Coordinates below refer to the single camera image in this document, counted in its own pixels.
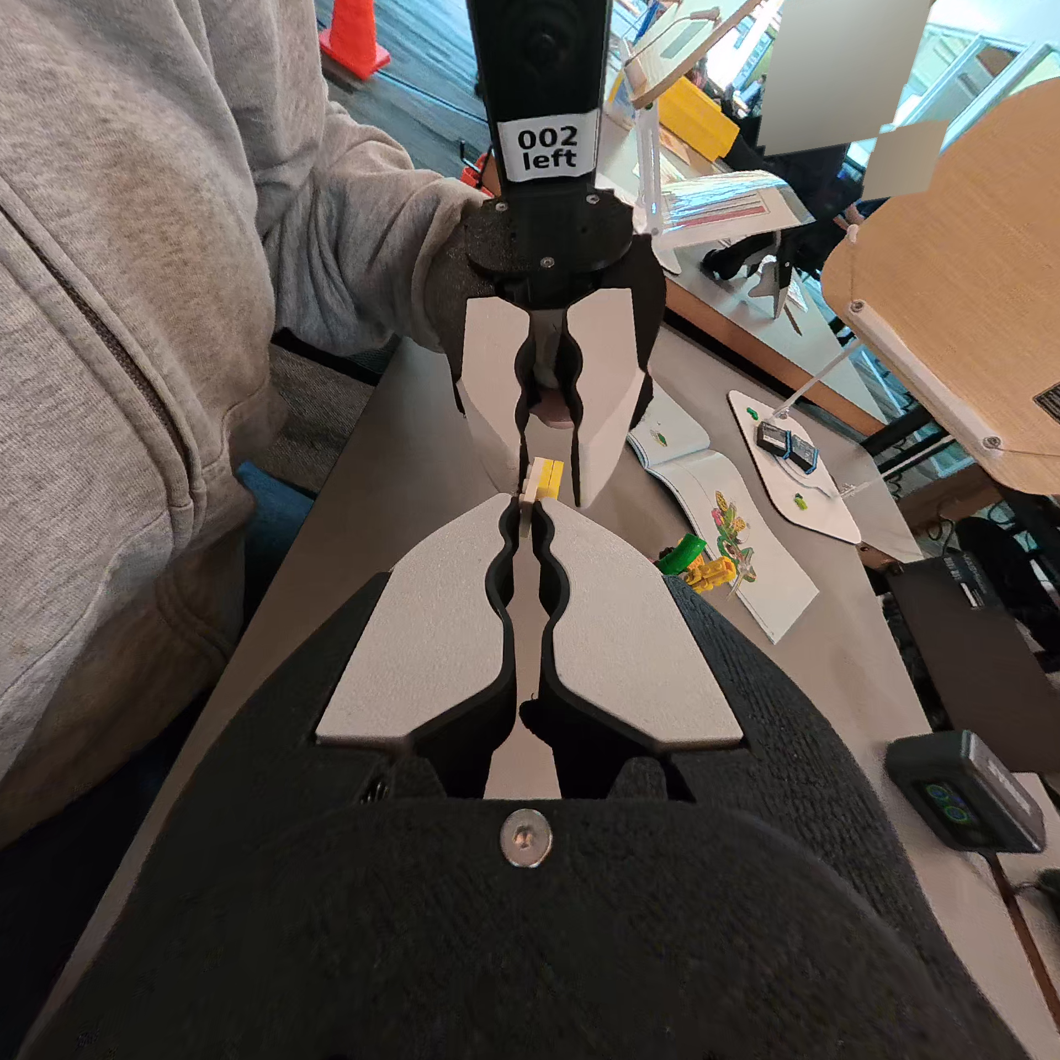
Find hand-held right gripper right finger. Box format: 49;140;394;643
530;499;745;755

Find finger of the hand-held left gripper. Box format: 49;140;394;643
458;296;536;494
563;285;652;508

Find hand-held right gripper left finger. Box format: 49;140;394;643
315;494;511;742

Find person's left forearm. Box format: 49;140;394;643
273;99;500;359

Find green lego plant model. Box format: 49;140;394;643
653;532;760;597

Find white instruction booklet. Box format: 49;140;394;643
625;389;821;645

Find light wood table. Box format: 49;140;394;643
658;248;891;437

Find glossy instruction sheet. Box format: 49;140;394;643
662;169;817;250

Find yellow plastic bin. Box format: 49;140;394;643
658;77;742;164

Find orange traffic cone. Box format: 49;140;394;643
319;0;393;82

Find black cardboard box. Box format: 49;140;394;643
888;553;1060;775

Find person's grey hoodie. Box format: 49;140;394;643
0;0;500;847

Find dark grey charging box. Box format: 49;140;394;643
884;729;1048;856

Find person's dark pants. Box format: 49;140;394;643
0;687;250;1060

